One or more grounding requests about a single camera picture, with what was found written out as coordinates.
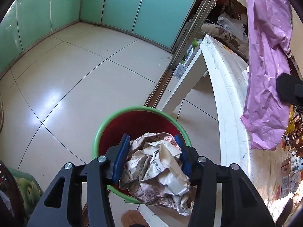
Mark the green printed cushion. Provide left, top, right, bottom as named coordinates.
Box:
left=7, top=168, right=43, bottom=219

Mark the white barcode box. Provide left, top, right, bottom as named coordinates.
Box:
left=173, top=65, right=188, bottom=79

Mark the small orange box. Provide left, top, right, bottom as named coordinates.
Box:
left=280, top=157, right=294, bottom=198

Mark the metal sliding door frame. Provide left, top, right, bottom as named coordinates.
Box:
left=144, top=0, right=228, bottom=108

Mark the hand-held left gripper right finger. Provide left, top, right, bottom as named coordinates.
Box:
left=174, top=134, right=276, bottom=227

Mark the clear plastic bag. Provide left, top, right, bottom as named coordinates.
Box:
left=218, top=13, right=247, bottom=41

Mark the brown patterned pillow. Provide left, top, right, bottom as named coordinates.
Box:
left=201, top=22, right=250, bottom=60

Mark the purple plastic bag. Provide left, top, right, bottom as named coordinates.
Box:
left=240, top=0, right=294, bottom=151

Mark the green white box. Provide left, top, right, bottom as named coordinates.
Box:
left=184, top=39, right=202, bottom=67

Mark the white table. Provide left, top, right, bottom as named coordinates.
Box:
left=161, top=34, right=261, bottom=227

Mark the brown slipper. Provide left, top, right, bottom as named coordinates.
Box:
left=121, top=209, right=155, bottom=227

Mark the fruit printed tablecloth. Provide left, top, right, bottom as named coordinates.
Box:
left=246, top=64, right=303, bottom=220

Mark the green rimmed red waste bin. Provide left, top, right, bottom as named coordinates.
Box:
left=92, top=106, right=192, bottom=204

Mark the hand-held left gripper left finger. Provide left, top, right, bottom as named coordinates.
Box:
left=26, top=134, right=132, bottom=227

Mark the newspaper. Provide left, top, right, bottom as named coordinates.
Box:
left=118, top=132, right=198, bottom=217

